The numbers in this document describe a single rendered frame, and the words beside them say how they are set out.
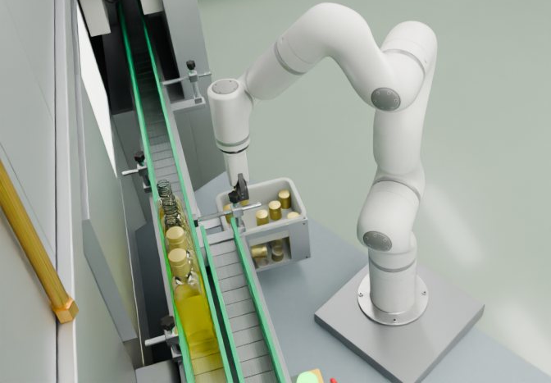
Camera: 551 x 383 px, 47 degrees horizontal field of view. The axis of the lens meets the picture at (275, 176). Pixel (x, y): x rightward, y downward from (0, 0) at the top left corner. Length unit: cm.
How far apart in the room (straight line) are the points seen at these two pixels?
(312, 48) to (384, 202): 40
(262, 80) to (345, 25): 23
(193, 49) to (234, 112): 83
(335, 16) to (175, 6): 104
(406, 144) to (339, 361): 66
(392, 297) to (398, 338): 11
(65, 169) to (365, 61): 54
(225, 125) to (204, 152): 104
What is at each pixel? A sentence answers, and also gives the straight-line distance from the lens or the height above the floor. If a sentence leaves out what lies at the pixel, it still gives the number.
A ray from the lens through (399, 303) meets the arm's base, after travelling 169.
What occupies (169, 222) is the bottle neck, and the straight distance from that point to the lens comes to 130.
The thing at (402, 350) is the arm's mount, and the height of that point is 79.
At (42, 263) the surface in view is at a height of 167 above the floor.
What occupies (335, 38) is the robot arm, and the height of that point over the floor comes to 161.
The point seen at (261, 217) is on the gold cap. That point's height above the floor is 98.
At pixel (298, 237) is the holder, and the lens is 171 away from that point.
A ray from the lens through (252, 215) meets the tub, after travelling 178.
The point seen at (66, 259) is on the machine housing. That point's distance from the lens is 91.
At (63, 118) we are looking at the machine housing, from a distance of 118.
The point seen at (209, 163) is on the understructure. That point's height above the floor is 60.
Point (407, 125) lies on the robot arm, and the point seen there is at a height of 143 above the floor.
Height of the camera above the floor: 220
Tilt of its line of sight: 42 degrees down
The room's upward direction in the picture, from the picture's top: 7 degrees counter-clockwise
